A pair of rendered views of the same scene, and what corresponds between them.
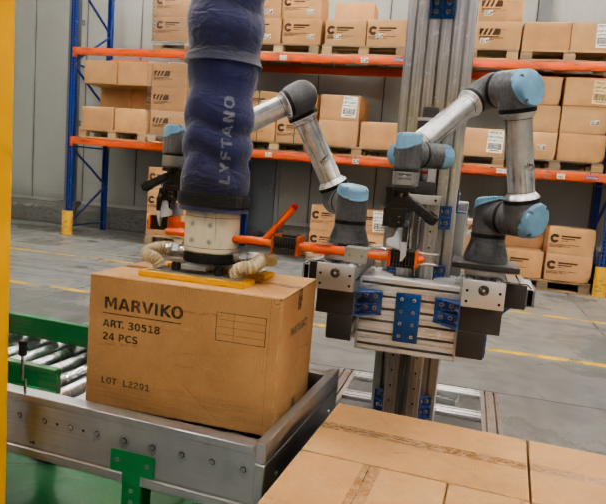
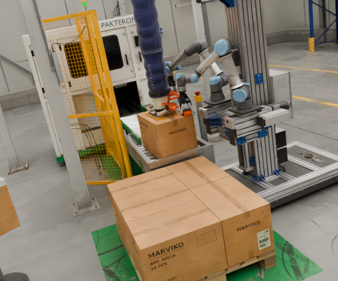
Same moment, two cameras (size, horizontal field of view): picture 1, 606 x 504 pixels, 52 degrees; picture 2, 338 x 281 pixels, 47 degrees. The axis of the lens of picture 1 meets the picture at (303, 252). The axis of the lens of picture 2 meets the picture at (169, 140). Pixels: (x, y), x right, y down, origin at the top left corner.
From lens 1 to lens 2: 307 cm
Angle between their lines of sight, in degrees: 55
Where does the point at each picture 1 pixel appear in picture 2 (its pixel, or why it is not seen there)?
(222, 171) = (151, 86)
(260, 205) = not seen: outside the picture
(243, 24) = (145, 43)
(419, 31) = (227, 13)
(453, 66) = (237, 26)
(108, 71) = not seen: outside the picture
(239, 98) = (151, 63)
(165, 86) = not seen: outside the picture
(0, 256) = (114, 111)
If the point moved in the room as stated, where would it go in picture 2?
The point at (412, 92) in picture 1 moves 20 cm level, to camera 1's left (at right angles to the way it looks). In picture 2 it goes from (230, 37) to (215, 38)
